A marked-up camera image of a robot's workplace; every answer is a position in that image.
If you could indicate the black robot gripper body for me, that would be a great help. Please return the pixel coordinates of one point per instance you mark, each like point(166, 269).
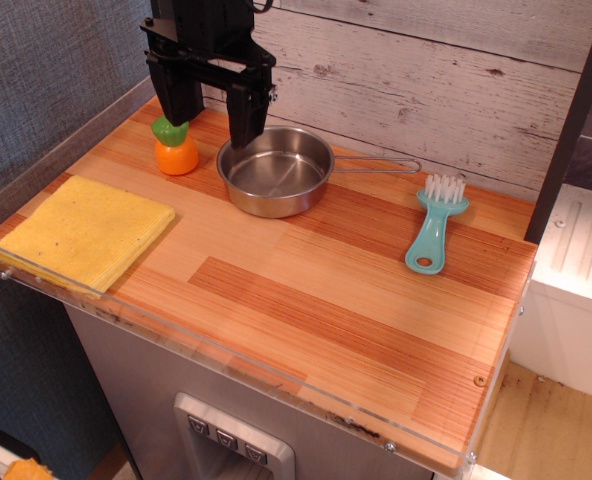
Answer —
point(214, 38)

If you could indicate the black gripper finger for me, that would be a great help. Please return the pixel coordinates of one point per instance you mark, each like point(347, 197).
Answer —
point(247, 108)
point(179, 93)

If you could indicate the fat orange toy carrot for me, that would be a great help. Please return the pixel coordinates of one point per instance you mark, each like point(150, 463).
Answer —
point(175, 151)

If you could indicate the small steel pan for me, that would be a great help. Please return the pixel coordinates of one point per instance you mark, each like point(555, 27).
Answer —
point(285, 171)

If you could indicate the folded yellow cloth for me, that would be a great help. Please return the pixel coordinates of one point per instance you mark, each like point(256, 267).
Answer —
point(85, 236)

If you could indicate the teal dish brush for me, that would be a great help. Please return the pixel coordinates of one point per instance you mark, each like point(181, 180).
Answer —
point(442, 197)

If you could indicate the clear acrylic front guard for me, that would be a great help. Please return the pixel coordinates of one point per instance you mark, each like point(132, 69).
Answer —
point(328, 329)

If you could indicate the grey toy fridge cabinet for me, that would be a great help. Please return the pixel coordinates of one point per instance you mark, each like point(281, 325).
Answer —
point(140, 380)

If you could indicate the silver dispenser panel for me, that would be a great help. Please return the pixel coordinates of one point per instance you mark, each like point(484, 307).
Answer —
point(219, 445)

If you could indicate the white toy sink unit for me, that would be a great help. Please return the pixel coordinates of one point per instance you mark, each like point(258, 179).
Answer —
point(552, 336)

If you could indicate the orange object bottom left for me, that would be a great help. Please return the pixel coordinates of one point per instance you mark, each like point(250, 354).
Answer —
point(27, 469)

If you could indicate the dark right frame post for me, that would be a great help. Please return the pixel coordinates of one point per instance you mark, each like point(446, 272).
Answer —
point(570, 134)

